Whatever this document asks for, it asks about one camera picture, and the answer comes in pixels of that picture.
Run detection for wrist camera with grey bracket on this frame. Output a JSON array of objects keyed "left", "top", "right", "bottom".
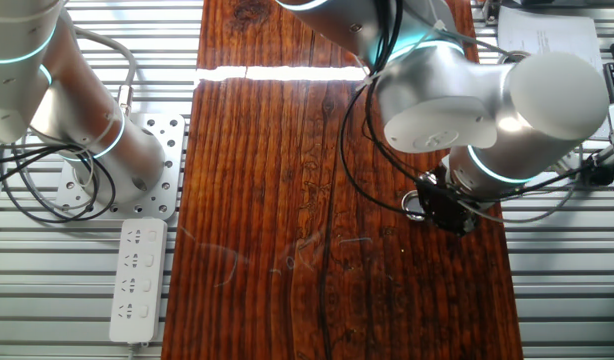
[{"left": 549, "top": 152, "right": 614, "bottom": 189}]

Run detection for black base cable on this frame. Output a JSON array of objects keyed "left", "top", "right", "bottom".
[
  {"left": 0, "top": 147, "right": 104, "bottom": 217},
  {"left": 0, "top": 144, "right": 117, "bottom": 224}
]

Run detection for printed paper sheet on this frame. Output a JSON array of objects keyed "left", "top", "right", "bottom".
[{"left": 496, "top": 5, "right": 612, "bottom": 141}]

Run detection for white power strip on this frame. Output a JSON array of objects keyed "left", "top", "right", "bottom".
[{"left": 109, "top": 217, "right": 169, "bottom": 360}]

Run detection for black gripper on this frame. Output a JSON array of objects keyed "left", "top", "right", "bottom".
[{"left": 415, "top": 172, "right": 481, "bottom": 237}]

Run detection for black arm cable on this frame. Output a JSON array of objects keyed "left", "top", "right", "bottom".
[{"left": 338, "top": 0, "right": 596, "bottom": 219}]

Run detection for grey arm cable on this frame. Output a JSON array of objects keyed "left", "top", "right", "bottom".
[{"left": 459, "top": 149, "right": 586, "bottom": 225}]

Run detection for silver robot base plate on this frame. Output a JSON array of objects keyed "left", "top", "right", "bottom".
[{"left": 54, "top": 112, "right": 187, "bottom": 221}]

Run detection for grey cable with metal connector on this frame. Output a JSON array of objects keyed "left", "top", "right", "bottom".
[{"left": 71, "top": 24, "right": 139, "bottom": 119}]

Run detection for wood grain table mat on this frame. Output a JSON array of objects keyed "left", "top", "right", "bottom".
[{"left": 160, "top": 0, "right": 524, "bottom": 360}]

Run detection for thin white cable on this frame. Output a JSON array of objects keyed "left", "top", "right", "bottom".
[{"left": 16, "top": 117, "right": 113, "bottom": 211}]

